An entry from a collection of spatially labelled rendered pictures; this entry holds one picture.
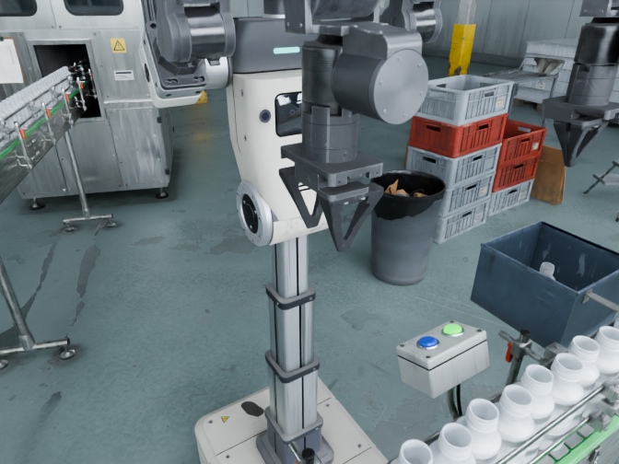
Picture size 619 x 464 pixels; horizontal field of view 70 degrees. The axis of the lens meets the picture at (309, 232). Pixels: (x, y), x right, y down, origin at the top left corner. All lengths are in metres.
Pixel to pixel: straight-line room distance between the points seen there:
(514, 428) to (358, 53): 0.52
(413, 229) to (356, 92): 2.32
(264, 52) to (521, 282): 0.96
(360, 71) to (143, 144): 3.75
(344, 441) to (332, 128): 1.41
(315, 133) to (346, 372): 1.93
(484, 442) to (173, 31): 0.71
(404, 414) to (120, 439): 1.22
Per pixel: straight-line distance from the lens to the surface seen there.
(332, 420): 1.77
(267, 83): 0.88
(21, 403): 2.52
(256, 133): 0.91
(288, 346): 1.25
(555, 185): 4.41
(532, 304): 1.45
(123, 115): 4.03
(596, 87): 0.77
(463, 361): 0.82
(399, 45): 0.36
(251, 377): 2.28
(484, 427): 0.65
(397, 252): 2.75
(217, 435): 1.76
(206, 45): 0.75
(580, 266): 1.70
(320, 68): 0.42
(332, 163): 0.44
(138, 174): 4.17
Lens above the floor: 1.63
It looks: 28 degrees down
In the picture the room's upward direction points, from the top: straight up
